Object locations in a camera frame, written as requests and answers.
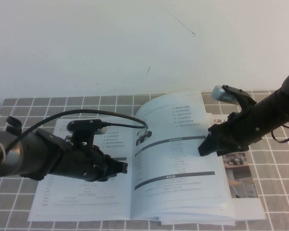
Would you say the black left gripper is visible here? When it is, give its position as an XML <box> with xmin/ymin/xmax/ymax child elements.
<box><xmin>48</xmin><ymin>136</ymin><xmax>129</xmax><ymax>183</ymax></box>

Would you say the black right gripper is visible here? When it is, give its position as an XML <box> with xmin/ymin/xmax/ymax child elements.
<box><xmin>198</xmin><ymin>105</ymin><xmax>265</xmax><ymax>157</ymax></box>

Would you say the white catalogue book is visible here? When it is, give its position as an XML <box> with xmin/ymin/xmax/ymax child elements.
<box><xmin>27</xmin><ymin>90</ymin><xmax>236</xmax><ymax>221</ymax></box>

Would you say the booklet with room photo cover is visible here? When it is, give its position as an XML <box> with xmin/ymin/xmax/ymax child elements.
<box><xmin>206</xmin><ymin>113</ymin><xmax>267</xmax><ymax>221</ymax></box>

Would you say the plain white booklet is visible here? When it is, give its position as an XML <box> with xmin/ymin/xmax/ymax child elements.
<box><xmin>158</xmin><ymin>214</ymin><xmax>236</xmax><ymax>226</ymax></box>

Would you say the grey white checked tablecloth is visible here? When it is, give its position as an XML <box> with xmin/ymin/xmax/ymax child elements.
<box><xmin>0</xmin><ymin>90</ymin><xmax>289</xmax><ymax>231</ymax></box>

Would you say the black left camera mount bracket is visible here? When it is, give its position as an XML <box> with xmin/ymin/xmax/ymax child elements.
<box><xmin>71</xmin><ymin>128</ymin><xmax>96</xmax><ymax>150</ymax></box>

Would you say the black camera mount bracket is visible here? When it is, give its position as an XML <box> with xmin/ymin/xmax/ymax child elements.
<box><xmin>71</xmin><ymin>128</ymin><xmax>96</xmax><ymax>150</ymax></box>
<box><xmin>236</xmin><ymin>95</ymin><xmax>257</xmax><ymax>114</ymax></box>

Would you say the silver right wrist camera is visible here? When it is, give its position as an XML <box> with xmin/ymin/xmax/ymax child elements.
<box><xmin>211</xmin><ymin>84</ymin><xmax>253</xmax><ymax>105</ymax></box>

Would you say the black right camera mount bracket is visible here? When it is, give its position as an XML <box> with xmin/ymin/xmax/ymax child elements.
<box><xmin>236</xmin><ymin>95</ymin><xmax>257</xmax><ymax>114</ymax></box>

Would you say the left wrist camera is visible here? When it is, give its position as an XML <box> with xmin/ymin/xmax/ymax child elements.
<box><xmin>67</xmin><ymin>119</ymin><xmax>106</xmax><ymax>135</ymax></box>

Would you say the thick black camera cable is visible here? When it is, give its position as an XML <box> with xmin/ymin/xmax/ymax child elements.
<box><xmin>0</xmin><ymin>109</ymin><xmax>149</xmax><ymax>203</ymax></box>

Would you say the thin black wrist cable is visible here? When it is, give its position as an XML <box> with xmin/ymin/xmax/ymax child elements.
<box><xmin>271</xmin><ymin>119</ymin><xmax>289</xmax><ymax>143</ymax></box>

